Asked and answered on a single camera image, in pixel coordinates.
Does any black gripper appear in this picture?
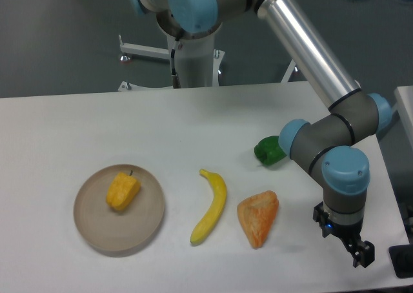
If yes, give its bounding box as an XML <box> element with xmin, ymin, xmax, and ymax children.
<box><xmin>312</xmin><ymin>201</ymin><xmax>375</xmax><ymax>268</ymax></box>

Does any yellow toy pepper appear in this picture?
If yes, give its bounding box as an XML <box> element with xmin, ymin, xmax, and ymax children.
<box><xmin>106</xmin><ymin>170</ymin><xmax>141</xmax><ymax>212</ymax></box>

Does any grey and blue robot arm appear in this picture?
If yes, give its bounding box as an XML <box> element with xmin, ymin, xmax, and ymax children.
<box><xmin>130</xmin><ymin>0</ymin><xmax>392</xmax><ymax>267</ymax></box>

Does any green toy pepper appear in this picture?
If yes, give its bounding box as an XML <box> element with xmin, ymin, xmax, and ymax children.
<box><xmin>254</xmin><ymin>136</ymin><xmax>287</xmax><ymax>167</ymax></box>

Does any beige round plate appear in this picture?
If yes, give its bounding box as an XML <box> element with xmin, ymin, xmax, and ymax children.
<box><xmin>73</xmin><ymin>164</ymin><xmax>165</xmax><ymax>256</ymax></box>

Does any black device at table edge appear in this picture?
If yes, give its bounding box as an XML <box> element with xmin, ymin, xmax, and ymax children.
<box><xmin>388</xmin><ymin>244</ymin><xmax>413</xmax><ymax>279</ymax></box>

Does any orange toy bread slice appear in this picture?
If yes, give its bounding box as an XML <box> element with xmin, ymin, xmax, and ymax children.
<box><xmin>237</xmin><ymin>190</ymin><xmax>279</xmax><ymax>249</ymax></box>

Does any yellow toy banana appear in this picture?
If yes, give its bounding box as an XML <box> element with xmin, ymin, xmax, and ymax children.
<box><xmin>190</xmin><ymin>169</ymin><xmax>227</xmax><ymax>246</ymax></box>

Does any white side table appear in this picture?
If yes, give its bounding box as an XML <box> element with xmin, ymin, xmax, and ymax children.
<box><xmin>376</xmin><ymin>85</ymin><xmax>412</xmax><ymax>144</ymax></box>

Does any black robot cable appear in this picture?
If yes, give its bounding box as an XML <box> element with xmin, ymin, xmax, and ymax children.
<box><xmin>170</xmin><ymin>28</ymin><xmax>185</xmax><ymax>89</ymax></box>

